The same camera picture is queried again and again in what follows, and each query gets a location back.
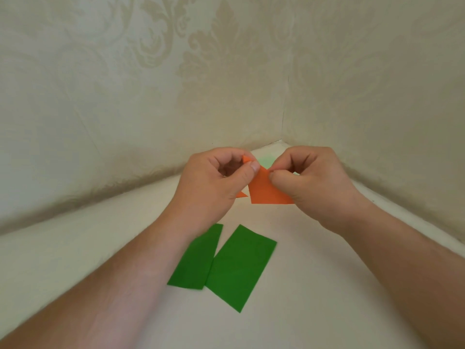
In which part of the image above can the person's left hand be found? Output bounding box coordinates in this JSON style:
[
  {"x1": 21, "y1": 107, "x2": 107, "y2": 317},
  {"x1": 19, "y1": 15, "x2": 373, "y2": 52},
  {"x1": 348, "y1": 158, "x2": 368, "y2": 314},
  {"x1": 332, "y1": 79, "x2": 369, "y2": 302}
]
[{"x1": 172, "y1": 147, "x2": 261, "y2": 234}]

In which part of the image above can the person's right hand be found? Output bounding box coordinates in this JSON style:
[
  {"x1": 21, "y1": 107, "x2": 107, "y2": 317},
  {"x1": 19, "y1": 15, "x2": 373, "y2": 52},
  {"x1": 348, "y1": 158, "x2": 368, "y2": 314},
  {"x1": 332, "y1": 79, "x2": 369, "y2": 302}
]
[{"x1": 268, "y1": 145, "x2": 367, "y2": 237}]

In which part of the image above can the orange paper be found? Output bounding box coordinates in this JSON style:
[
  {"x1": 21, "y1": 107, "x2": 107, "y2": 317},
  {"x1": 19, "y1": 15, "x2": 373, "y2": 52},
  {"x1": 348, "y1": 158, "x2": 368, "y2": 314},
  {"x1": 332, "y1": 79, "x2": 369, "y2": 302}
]
[{"x1": 235, "y1": 155, "x2": 295, "y2": 205}]

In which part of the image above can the person's left forearm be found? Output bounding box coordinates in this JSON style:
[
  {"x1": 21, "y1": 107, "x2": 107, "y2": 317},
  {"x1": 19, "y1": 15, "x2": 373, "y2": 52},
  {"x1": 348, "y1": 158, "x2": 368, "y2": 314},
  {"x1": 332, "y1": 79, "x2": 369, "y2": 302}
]
[{"x1": 0, "y1": 205, "x2": 211, "y2": 349}]

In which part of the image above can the person's right forearm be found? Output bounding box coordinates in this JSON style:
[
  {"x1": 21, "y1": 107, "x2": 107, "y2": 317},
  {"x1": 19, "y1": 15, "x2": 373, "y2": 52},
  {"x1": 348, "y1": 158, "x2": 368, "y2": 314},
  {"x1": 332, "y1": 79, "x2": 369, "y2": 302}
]
[{"x1": 336, "y1": 200, "x2": 465, "y2": 349}]

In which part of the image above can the wide green paper sheet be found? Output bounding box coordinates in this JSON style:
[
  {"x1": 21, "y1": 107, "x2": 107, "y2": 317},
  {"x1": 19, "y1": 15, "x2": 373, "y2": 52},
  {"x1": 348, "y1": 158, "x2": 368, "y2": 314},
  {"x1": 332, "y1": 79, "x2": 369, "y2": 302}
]
[{"x1": 204, "y1": 224, "x2": 278, "y2": 313}]

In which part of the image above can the narrow green paper sheet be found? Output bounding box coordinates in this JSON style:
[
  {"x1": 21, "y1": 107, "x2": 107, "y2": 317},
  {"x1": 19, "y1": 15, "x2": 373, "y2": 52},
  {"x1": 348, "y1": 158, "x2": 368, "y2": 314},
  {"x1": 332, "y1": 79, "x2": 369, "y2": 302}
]
[{"x1": 167, "y1": 224, "x2": 224, "y2": 290}]

